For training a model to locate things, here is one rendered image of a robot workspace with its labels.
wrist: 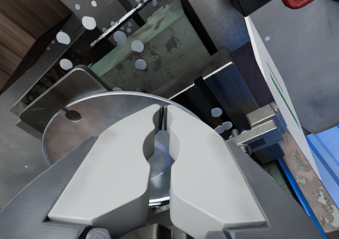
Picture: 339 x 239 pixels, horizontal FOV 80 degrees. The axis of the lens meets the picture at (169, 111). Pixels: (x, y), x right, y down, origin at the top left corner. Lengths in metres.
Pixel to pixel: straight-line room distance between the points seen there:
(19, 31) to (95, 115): 0.55
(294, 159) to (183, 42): 0.42
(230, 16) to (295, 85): 1.06
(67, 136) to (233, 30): 0.33
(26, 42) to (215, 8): 0.62
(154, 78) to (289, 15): 0.89
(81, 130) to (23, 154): 1.58
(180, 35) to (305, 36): 0.96
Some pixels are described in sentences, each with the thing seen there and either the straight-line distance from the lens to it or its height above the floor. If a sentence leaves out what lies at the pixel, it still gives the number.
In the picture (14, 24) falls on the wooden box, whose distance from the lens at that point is 0.82.
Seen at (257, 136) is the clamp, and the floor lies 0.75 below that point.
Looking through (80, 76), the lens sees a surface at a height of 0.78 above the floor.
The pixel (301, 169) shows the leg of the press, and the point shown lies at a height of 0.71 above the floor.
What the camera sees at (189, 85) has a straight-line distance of 0.36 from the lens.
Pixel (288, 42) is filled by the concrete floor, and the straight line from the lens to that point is 1.25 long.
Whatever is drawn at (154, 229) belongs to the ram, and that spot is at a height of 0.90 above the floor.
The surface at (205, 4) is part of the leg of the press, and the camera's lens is 0.38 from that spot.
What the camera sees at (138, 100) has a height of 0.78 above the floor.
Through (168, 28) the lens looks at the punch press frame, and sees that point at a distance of 0.38.
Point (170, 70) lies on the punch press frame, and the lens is 0.41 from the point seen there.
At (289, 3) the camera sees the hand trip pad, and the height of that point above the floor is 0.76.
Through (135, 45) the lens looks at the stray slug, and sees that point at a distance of 0.39.
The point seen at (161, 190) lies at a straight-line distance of 0.45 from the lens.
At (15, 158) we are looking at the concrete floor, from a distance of 1.98.
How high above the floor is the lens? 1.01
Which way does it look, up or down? 51 degrees down
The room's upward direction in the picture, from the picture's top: 178 degrees clockwise
